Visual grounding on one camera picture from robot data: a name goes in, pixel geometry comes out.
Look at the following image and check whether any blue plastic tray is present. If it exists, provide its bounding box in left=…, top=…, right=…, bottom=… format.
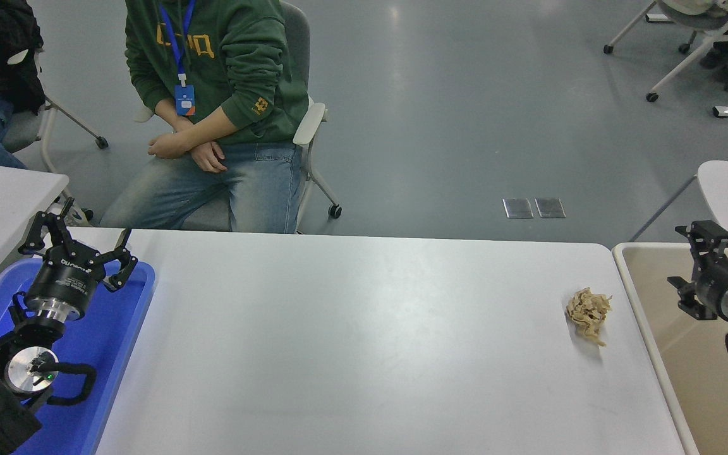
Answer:
left=0, top=258, right=156, bottom=455

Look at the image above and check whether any tan paper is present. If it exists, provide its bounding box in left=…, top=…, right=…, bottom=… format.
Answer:
left=565, top=286, right=612, bottom=347

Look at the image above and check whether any blue lanyard badge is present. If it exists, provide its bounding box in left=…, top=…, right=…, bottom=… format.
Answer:
left=159, top=0, right=196, bottom=116

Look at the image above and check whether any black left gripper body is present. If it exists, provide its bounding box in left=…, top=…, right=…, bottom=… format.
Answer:
left=26, top=250, right=107, bottom=315

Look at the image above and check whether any large pale bin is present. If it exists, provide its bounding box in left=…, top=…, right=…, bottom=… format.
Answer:
left=612, top=242, right=728, bottom=455

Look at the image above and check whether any person's right hand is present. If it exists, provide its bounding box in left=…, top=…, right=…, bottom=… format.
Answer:
left=190, top=140, right=228, bottom=174

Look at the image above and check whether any grey white office chair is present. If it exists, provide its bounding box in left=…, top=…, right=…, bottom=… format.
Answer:
left=135, top=2, right=342, bottom=234
left=604, top=0, right=728, bottom=103
left=3, top=47, right=109, bottom=227

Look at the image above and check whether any person's left hand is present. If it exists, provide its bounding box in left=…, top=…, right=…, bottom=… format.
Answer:
left=147, top=131, right=191, bottom=159

